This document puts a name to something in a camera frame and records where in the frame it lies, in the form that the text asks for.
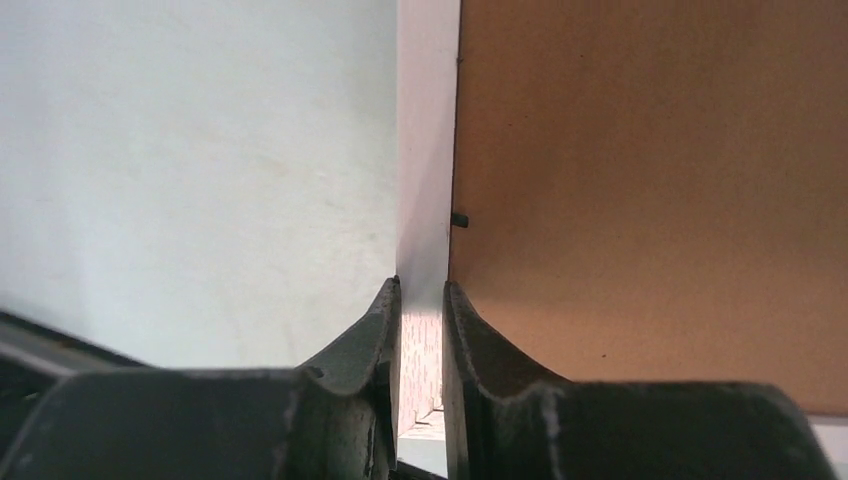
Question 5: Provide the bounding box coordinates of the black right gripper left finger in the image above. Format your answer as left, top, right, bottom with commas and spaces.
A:
1, 278, 401, 479

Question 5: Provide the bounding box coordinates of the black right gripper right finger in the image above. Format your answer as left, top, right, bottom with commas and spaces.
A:
443, 282, 836, 479

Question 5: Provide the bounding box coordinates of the brown backing board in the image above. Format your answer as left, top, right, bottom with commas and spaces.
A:
449, 1, 847, 415

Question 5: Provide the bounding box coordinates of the white picture frame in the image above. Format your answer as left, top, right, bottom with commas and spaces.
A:
397, 1, 847, 436

